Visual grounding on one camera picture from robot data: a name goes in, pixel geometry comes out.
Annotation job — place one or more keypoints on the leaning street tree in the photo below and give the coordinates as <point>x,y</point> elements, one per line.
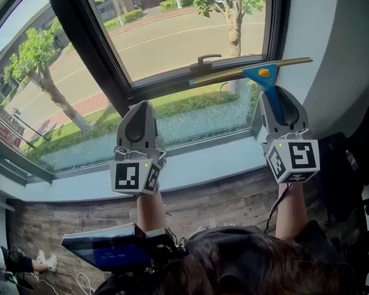
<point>58,97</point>

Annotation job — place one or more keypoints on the narrow fixed glass pane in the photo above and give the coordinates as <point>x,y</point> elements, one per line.
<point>203,115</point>

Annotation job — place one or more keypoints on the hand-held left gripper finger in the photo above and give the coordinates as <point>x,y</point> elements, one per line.
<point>147,124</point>
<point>121,134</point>

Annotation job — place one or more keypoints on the pruned street tree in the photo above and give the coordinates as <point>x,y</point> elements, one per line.
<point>233,26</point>

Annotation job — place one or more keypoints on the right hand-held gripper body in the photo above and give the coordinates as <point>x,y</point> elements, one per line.
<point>301,155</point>

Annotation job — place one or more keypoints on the black monitor with blue screen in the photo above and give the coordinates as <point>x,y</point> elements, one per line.
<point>117,254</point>

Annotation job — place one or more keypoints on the red banner sign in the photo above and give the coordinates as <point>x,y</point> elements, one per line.
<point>3,131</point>

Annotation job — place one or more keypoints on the window with dark frame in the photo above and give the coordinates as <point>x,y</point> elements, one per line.
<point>103,57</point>

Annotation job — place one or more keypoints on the black monitor mounting bracket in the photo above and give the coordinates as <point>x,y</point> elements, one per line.
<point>160,241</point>

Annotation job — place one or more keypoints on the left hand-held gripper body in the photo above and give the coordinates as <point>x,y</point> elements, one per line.
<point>126,177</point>

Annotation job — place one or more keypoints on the person's left forearm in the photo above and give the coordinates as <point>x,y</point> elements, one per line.
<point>150,210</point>

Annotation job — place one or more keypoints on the casement window glass pane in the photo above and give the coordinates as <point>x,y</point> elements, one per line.
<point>160,41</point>

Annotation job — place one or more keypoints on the blue squeegee with brass blade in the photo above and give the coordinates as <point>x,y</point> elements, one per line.
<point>269,83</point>

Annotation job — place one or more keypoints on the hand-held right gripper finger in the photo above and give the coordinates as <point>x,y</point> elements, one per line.
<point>269,121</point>
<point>295,112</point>

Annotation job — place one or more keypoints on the person's black shirt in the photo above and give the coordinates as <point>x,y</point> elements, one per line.
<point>313,235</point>

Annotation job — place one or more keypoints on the white window sill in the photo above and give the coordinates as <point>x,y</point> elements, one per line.
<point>203,171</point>

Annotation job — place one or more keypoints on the black backpack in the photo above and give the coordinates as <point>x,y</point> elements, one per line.
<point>335,171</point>

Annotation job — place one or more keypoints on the large fixed glass pane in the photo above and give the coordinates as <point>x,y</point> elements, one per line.
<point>34,72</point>

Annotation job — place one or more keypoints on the person's right forearm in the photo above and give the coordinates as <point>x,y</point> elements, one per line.
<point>292,210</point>

